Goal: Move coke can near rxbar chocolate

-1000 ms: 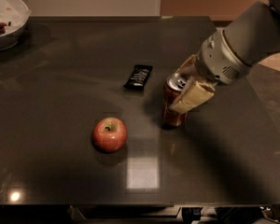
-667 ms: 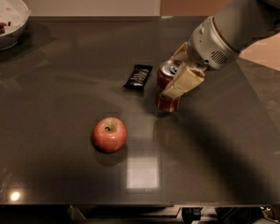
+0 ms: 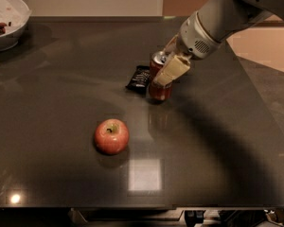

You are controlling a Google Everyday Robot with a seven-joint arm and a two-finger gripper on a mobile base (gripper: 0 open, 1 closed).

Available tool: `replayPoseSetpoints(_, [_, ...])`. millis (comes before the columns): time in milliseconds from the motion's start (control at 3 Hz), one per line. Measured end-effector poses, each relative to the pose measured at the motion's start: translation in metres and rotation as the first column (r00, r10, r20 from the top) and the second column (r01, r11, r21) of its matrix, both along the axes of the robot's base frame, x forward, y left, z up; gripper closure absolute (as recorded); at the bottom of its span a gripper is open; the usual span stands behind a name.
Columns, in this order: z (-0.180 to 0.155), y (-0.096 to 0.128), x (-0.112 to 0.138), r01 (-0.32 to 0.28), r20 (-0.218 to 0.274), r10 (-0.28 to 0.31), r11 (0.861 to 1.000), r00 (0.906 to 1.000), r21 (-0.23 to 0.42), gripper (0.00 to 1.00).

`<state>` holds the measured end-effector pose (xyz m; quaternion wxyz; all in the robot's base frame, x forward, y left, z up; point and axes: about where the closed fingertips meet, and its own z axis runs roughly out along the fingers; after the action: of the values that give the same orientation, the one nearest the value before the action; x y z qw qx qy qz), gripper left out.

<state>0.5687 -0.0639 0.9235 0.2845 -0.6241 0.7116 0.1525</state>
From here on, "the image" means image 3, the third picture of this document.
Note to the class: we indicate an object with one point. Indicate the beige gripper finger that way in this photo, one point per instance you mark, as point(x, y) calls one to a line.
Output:
point(171, 45)
point(175, 66)

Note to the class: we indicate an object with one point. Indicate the white napkin in bowl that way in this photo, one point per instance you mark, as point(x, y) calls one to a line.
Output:
point(9, 12)

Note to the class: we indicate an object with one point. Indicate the black rxbar chocolate bar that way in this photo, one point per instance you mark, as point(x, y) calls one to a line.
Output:
point(140, 79)

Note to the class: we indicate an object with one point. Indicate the white bowl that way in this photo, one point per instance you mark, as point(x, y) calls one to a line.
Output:
point(13, 33)

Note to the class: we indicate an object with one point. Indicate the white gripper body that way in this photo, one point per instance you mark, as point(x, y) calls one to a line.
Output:
point(195, 39)

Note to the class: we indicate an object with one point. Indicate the red coke can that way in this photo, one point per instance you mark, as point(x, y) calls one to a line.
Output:
point(158, 89)

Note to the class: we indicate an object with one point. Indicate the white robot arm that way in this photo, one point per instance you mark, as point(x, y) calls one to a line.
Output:
point(241, 14)

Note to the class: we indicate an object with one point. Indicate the red apple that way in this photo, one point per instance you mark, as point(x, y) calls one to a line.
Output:
point(111, 136)

